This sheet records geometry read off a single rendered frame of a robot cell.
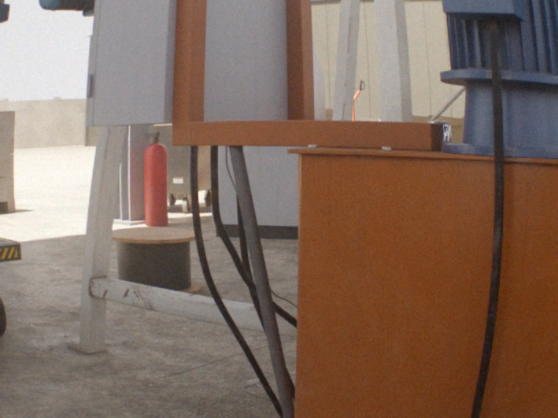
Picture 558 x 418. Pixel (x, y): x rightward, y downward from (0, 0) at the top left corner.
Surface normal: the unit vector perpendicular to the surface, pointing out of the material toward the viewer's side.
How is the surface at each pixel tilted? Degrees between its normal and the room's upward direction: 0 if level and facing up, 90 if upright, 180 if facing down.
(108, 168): 100
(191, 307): 90
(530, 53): 90
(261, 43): 90
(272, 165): 90
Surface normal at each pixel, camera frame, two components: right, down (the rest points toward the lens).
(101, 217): 0.79, 0.21
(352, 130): -0.60, 0.07
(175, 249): 0.67, 0.06
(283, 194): -0.27, 0.07
